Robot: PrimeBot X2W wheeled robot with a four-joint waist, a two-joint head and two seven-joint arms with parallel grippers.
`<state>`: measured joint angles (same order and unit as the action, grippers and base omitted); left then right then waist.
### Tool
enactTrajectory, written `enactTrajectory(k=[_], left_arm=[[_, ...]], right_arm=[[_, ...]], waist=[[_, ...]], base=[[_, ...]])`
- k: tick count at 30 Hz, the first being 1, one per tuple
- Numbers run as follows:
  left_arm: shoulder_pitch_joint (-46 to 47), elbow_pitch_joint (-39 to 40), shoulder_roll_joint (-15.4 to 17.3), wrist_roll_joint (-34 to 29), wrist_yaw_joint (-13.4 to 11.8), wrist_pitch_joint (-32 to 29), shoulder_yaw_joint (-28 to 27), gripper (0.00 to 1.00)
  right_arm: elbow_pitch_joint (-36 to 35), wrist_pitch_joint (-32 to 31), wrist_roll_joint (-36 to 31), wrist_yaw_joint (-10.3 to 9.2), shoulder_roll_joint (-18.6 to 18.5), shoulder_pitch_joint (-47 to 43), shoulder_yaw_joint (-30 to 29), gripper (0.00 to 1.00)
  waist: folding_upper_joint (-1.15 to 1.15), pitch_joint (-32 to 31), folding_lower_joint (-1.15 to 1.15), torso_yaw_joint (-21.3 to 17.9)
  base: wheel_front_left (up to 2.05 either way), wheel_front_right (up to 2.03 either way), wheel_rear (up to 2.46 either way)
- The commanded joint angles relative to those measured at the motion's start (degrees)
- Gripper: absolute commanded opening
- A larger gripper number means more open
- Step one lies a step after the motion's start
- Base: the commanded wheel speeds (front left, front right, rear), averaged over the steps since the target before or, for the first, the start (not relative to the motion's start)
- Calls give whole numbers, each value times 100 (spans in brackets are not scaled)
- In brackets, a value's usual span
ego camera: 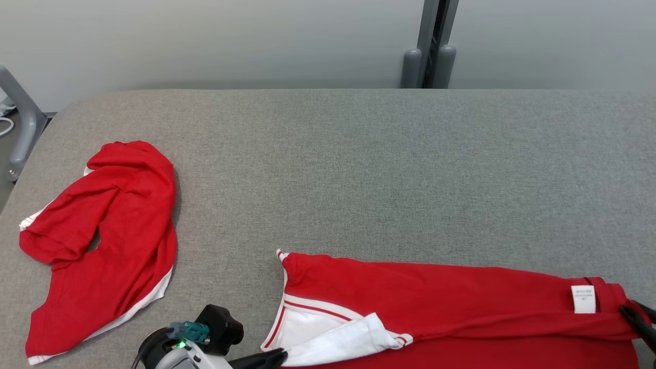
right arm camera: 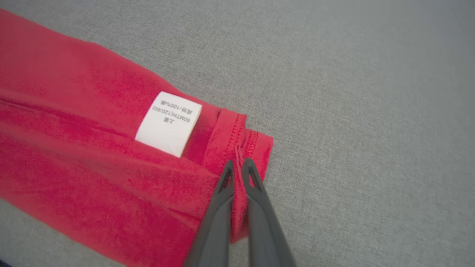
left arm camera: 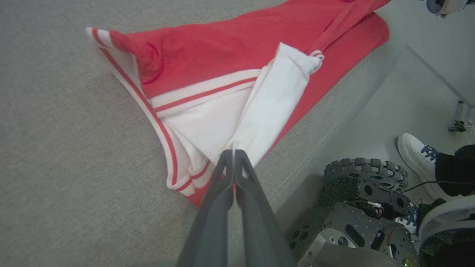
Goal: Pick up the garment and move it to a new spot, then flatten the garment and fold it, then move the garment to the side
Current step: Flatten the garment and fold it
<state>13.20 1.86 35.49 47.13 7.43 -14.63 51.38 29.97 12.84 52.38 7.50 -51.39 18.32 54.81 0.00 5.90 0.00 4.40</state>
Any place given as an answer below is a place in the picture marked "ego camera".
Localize red shorts with white trim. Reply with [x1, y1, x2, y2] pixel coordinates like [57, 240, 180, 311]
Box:
[19, 140, 178, 365]

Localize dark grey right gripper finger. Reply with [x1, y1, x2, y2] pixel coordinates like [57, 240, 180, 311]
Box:
[619, 304, 656, 356]
[631, 300, 656, 321]

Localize white power strips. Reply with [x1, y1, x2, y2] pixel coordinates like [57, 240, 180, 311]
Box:
[0, 102, 16, 137]

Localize teal left camera connector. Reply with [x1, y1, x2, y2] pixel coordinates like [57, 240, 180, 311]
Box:
[166, 321, 211, 345]

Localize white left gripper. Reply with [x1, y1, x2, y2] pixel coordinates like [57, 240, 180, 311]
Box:
[153, 340, 289, 369]

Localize grey table frame leg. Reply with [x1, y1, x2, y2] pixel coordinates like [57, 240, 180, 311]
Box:
[0, 66, 48, 181]

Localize red jersey with white sleeves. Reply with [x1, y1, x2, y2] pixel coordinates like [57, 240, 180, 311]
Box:
[260, 249, 652, 369]

